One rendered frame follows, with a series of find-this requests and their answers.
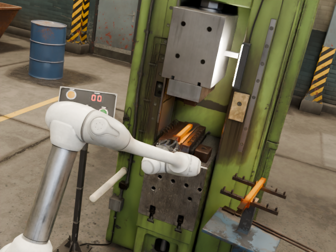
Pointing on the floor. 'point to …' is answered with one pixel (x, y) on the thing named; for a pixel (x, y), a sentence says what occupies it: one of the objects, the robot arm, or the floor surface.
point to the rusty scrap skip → (7, 15)
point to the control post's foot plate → (66, 246)
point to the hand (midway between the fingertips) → (174, 140)
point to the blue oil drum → (47, 49)
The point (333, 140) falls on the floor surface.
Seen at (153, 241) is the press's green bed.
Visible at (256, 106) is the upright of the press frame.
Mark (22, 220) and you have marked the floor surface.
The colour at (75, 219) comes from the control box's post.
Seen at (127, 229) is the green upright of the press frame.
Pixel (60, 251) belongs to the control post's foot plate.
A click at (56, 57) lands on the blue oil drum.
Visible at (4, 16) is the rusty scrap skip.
